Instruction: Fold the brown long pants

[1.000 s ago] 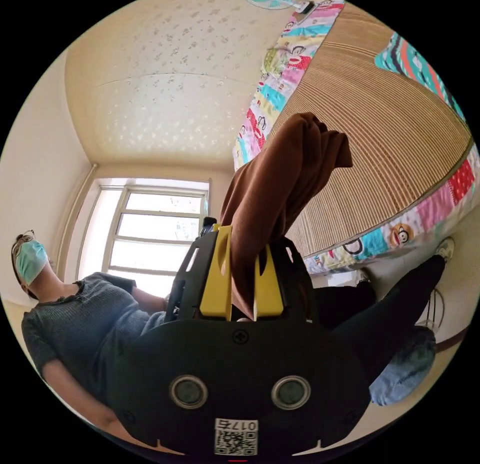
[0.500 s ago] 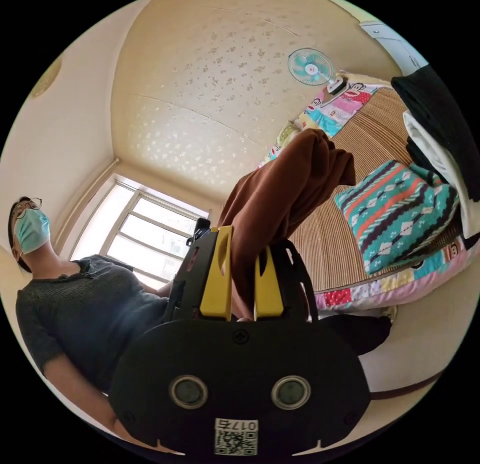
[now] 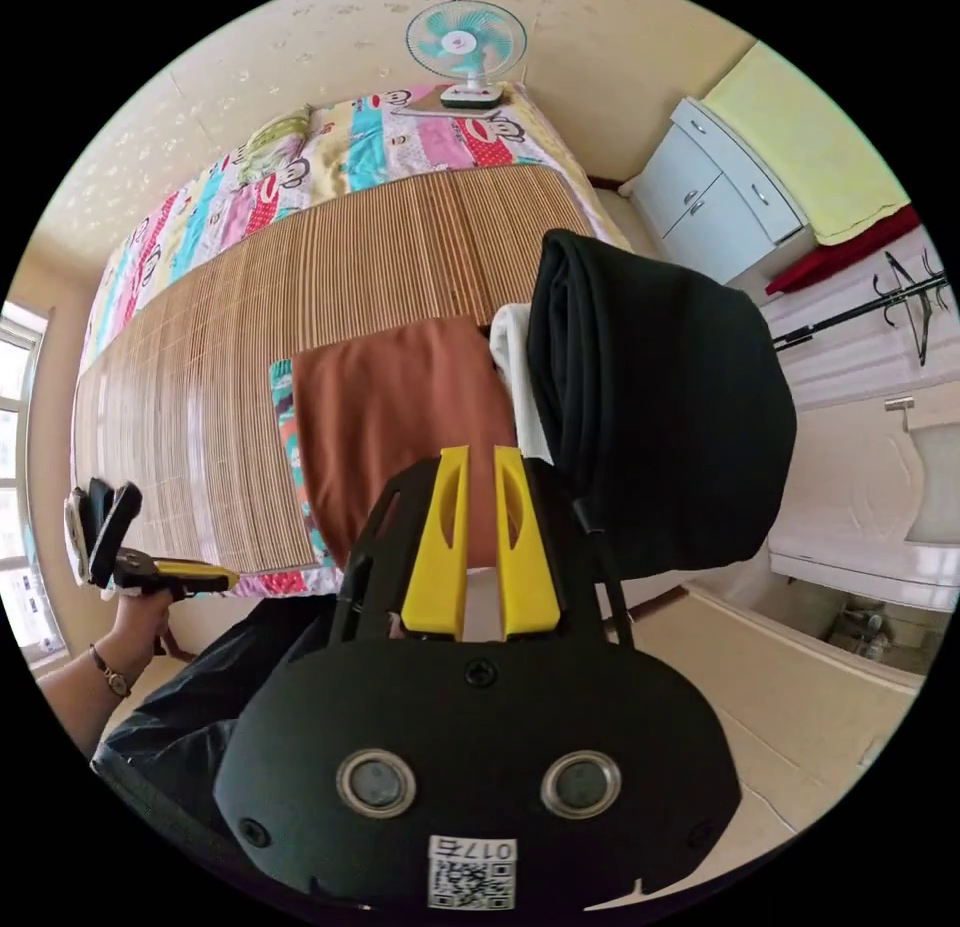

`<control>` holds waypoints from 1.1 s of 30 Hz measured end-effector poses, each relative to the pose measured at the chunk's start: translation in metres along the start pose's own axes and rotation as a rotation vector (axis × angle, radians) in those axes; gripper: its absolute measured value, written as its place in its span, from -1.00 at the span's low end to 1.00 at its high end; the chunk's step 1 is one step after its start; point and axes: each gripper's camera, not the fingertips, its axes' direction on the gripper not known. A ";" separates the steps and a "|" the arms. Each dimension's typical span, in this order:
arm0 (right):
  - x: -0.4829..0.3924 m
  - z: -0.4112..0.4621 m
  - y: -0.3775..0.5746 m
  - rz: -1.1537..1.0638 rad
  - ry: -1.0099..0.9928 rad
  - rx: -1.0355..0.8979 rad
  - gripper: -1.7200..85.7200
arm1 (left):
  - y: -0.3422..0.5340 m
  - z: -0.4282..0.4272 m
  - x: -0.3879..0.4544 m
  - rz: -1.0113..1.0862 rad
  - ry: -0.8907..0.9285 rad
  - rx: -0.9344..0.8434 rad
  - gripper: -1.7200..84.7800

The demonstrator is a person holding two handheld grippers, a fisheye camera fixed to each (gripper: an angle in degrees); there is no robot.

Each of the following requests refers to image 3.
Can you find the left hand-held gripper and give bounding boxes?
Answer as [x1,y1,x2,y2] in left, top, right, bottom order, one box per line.
[86,479,243,600]

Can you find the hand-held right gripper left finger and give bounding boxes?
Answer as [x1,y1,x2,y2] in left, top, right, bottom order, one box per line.
[400,446,472,638]

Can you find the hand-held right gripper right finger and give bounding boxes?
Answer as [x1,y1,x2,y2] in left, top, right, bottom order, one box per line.
[493,445,562,640]

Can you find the person's left forearm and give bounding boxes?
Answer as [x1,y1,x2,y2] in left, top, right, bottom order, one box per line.
[35,636,151,757]

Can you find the brown long pants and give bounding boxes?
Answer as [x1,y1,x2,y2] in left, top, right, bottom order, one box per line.
[289,316,528,577]

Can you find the person's left hand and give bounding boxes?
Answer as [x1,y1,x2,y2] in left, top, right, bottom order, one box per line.
[110,583,178,652]

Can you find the person's body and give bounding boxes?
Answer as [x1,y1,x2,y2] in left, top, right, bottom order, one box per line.
[88,593,355,880]

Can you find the pile of clothes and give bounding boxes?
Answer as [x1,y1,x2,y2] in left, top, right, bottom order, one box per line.
[487,227,799,585]

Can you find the window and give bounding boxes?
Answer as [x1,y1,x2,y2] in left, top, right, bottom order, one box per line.
[0,300,67,672]

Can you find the bed with mat and printed sheet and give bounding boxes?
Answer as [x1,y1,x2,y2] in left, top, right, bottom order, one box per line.
[69,79,640,607]

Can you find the white cupboard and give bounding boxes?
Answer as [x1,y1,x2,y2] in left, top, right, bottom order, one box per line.
[620,97,817,286]

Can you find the green printed pillow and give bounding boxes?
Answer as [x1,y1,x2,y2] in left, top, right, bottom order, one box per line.
[238,104,313,187]

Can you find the red cloth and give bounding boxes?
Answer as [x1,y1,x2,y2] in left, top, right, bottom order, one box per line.
[763,205,924,297]

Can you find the black coat stand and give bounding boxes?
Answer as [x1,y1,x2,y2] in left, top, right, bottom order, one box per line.
[772,250,948,369]

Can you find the yellow cloth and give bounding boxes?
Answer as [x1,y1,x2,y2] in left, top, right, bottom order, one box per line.
[701,40,913,247]

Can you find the teal and white table fan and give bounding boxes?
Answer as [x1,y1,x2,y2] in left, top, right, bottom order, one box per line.
[404,0,529,112]

